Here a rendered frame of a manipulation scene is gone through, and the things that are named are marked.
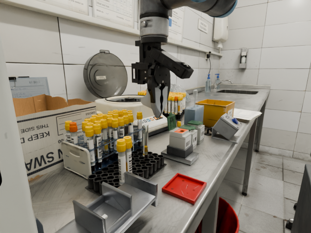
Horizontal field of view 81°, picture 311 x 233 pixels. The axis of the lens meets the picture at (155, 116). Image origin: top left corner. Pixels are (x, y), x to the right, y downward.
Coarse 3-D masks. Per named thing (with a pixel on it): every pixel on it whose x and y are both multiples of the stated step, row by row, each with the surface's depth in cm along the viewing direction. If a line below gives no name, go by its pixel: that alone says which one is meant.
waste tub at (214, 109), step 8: (200, 104) 77; (208, 104) 75; (216, 104) 86; (224, 104) 84; (232, 104) 78; (208, 112) 76; (216, 112) 74; (224, 112) 72; (232, 112) 80; (208, 120) 76; (216, 120) 74
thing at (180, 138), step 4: (176, 128) 51; (172, 132) 48; (176, 132) 47; (180, 132) 47; (184, 132) 48; (188, 132) 50; (172, 136) 48; (176, 136) 48; (180, 136) 47; (184, 136) 46; (188, 136) 48; (172, 140) 48; (176, 140) 48; (180, 140) 47; (184, 140) 46; (188, 140) 48; (172, 144) 49; (176, 144) 48; (180, 144) 47; (184, 144) 47; (188, 144) 49; (180, 148) 48; (184, 148) 47
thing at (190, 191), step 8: (176, 176) 40; (184, 176) 40; (168, 184) 38; (176, 184) 38; (184, 184) 38; (192, 184) 38; (200, 184) 38; (168, 192) 35; (176, 192) 35; (184, 192) 36; (192, 192) 36; (200, 192) 35; (184, 200) 34; (192, 200) 33
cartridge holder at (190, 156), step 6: (192, 144) 50; (168, 150) 49; (174, 150) 48; (180, 150) 47; (186, 150) 47; (192, 150) 50; (168, 156) 49; (174, 156) 48; (180, 156) 47; (186, 156) 47; (192, 156) 48; (198, 156) 50; (186, 162) 47; (192, 162) 47
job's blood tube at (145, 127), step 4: (144, 128) 44; (148, 128) 44; (144, 132) 44; (148, 132) 45; (144, 136) 44; (148, 136) 45; (144, 140) 45; (148, 140) 45; (144, 144) 45; (144, 148) 45; (144, 152) 45; (144, 156) 46
